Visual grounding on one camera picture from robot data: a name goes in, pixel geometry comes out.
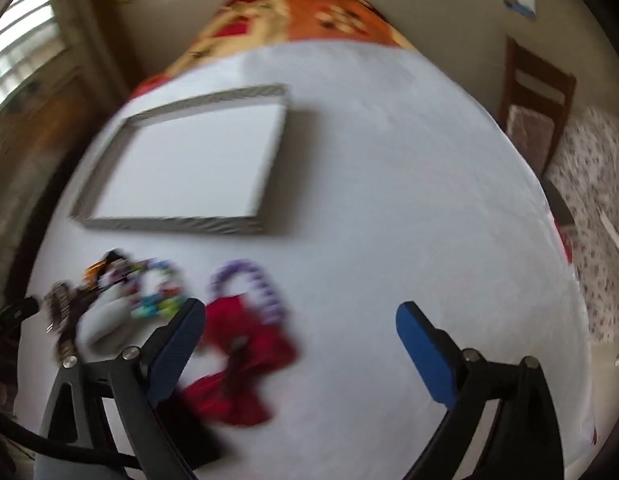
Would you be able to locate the orange bead bracelet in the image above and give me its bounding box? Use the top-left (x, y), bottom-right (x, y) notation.
top-left (86, 260), bottom-right (110, 288)

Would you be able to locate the multicolour round bead bracelet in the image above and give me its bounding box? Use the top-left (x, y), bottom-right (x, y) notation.
top-left (130, 259), bottom-right (187, 321)

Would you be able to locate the black velvet hair clip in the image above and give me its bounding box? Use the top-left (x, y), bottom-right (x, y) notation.
top-left (154, 395), bottom-right (225, 468)

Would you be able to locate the red bow hair clip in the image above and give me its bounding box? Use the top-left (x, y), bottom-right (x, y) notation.
top-left (182, 296), bottom-right (297, 428)

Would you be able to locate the striped shallow tray box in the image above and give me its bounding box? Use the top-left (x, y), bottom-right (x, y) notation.
top-left (69, 82), bottom-right (291, 236)

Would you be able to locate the orange red printed blanket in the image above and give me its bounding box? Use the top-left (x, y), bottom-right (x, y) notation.
top-left (129, 0), bottom-right (415, 101)

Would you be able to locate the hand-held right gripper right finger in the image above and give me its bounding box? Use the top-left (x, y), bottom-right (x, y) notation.
top-left (395, 301), bottom-right (565, 480)

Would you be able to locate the light blue fluffy scrunchie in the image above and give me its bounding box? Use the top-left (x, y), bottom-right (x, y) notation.
top-left (76, 290), bottom-right (145, 353)

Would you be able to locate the floral fabric cover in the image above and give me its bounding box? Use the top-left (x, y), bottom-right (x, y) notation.
top-left (544, 107), bottom-right (619, 341)

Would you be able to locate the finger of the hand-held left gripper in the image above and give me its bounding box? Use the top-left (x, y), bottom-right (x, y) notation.
top-left (0, 297), bottom-right (40, 331)

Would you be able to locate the purple bead bracelet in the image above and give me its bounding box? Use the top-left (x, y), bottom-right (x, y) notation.
top-left (210, 259), bottom-right (285, 326)

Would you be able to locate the wooden chair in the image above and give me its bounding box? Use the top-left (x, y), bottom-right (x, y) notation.
top-left (497, 35), bottom-right (577, 176)

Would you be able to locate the brown wooden furniture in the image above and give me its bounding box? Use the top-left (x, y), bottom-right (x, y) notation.
top-left (0, 72), bottom-right (125, 266)

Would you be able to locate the window with blinds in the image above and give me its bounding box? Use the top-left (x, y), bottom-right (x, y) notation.
top-left (0, 0), bottom-right (65, 116)

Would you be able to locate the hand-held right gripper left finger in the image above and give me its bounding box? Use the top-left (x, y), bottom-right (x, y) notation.
top-left (38, 298), bottom-right (206, 480)

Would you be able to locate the leopard print hair bow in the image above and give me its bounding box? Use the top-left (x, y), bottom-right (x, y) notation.
top-left (43, 282), bottom-right (82, 333)

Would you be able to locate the black cable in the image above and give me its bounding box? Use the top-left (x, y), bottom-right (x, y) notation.
top-left (0, 407), bottom-right (142, 472)

